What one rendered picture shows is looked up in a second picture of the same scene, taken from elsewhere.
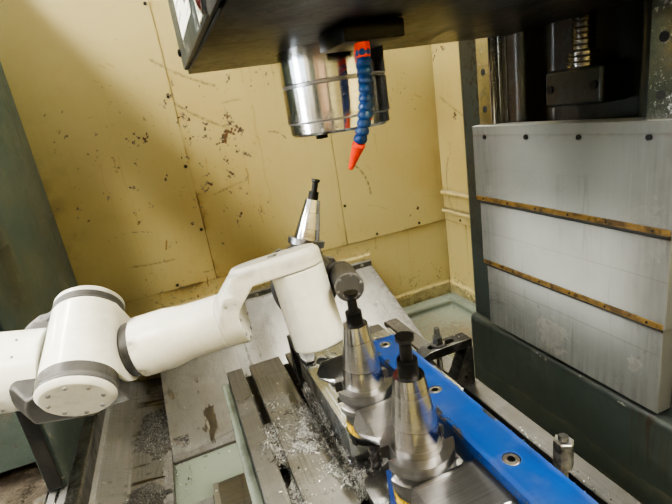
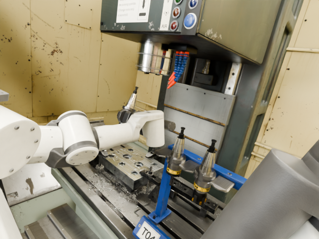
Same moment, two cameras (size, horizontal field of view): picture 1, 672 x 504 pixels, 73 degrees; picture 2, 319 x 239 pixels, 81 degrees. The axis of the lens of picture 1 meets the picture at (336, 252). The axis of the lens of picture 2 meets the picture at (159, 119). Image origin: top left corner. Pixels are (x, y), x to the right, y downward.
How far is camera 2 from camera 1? 0.37 m
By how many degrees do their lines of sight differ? 32
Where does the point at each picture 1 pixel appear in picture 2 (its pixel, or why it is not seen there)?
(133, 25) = not seen: outside the picture
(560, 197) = (194, 109)
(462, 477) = (220, 179)
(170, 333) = (115, 134)
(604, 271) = (203, 133)
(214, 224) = (37, 91)
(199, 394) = (22, 172)
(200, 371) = not seen: hidden behind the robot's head
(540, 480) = (239, 178)
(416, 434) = (211, 167)
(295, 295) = (157, 126)
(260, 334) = not seen: hidden behind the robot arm
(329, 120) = (157, 69)
